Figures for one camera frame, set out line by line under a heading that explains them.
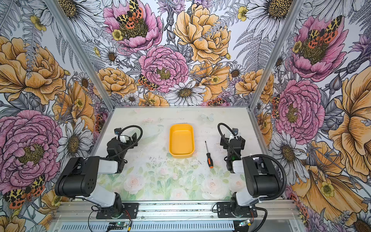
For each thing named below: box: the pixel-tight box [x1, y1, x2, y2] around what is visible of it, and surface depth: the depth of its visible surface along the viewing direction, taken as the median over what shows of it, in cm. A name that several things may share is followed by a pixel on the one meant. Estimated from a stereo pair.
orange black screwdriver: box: [204, 140, 214, 169], surface depth 91 cm
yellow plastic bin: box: [168, 123, 195, 159], surface depth 103 cm
